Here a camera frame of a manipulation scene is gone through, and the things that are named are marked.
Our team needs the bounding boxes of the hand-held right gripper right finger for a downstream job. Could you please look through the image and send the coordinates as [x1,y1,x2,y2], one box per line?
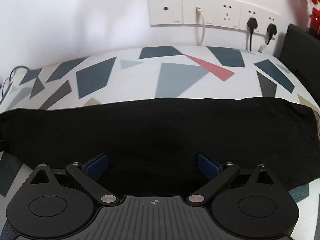
[187,154,282,205]

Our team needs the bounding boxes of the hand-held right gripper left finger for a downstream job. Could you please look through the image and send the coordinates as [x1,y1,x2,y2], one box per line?
[25,153,120,205]

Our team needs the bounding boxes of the black garment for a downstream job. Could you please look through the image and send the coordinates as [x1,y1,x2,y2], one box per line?
[0,97,320,192]

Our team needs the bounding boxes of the geometric print bed sheet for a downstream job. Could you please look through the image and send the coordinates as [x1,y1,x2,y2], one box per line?
[0,45,320,240]

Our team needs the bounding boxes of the grey cables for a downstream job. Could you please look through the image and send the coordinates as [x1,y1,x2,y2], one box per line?
[0,66,31,92]

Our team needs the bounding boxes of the white cable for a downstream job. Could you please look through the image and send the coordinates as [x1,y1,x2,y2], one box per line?
[196,6,207,47]

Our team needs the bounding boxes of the white data port wall plate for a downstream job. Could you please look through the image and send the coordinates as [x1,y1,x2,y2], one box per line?
[182,0,215,27]

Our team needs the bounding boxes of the black plug with tagged cable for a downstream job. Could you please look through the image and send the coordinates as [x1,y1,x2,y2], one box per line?
[258,23,278,53]

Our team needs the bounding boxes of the white empty wall socket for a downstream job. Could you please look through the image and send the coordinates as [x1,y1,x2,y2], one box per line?
[214,0,242,30]

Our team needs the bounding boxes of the white round jack wall plate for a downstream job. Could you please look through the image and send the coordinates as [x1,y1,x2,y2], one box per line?
[148,0,184,26]

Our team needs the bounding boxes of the red wall decoration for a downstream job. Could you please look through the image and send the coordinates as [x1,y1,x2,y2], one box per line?
[291,0,320,39]

